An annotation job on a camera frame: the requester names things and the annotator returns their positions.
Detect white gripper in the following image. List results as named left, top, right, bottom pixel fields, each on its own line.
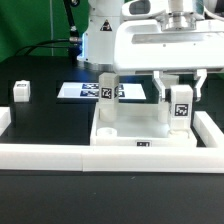
left=113, top=0, right=224, bottom=102

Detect white square table top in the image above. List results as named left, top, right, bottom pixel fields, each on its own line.
left=90, top=103, right=197, bottom=148

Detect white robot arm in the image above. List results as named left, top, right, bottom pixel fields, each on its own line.
left=78, top=0, right=224, bottom=100

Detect white marker sheet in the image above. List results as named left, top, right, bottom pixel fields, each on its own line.
left=58, top=82, right=146, bottom=100

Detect white U-shaped fence wall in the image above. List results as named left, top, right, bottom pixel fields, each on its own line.
left=0, top=106, right=224, bottom=174

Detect black cables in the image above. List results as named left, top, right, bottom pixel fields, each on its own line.
left=13, top=37, right=83, bottom=57

